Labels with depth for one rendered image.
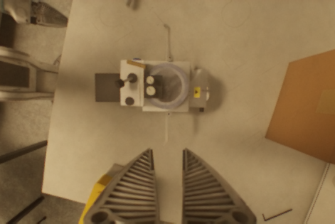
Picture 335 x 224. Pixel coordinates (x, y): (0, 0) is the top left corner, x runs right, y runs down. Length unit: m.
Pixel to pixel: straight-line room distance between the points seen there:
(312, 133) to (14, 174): 2.25
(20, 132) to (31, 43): 0.88
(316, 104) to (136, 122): 0.41
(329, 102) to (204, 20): 0.32
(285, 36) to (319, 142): 0.29
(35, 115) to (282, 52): 1.84
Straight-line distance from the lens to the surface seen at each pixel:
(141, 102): 0.26
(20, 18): 0.72
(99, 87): 0.32
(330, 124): 0.38
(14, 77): 0.84
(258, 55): 0.46
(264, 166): 0.51
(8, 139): 2.07
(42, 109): 1.74
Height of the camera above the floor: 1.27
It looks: 85 degrees down
